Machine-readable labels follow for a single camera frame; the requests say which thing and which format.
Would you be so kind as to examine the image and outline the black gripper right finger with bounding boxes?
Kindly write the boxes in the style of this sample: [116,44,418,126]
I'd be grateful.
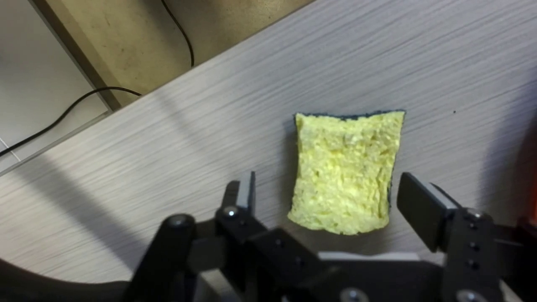
[394,171,495,265]

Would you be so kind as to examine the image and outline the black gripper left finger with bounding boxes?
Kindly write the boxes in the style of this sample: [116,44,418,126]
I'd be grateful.
[215,169,282,253]

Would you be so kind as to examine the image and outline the yellow sponge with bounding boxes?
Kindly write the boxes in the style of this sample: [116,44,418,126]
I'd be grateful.
[285,109,408,237]

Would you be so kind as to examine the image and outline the black thin cable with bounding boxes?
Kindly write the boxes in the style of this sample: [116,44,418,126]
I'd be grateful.
[159,0,196,69]

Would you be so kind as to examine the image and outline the black floor cable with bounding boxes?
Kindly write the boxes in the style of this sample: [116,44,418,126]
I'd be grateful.
[0,84,143,159]

